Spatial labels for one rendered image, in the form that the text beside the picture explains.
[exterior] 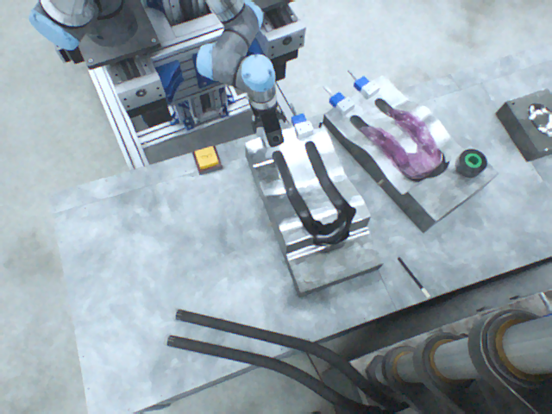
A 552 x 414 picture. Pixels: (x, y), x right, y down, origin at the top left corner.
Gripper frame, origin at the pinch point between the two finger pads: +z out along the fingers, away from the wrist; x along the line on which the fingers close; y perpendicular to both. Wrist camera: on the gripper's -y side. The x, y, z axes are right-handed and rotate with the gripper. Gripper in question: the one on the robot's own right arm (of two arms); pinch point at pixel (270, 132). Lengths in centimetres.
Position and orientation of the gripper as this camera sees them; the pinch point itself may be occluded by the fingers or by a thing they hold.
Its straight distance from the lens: 142.6
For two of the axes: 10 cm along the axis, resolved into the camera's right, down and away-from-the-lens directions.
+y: -3.4, -9.2, 2.1
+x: -9.4, 3.5, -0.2
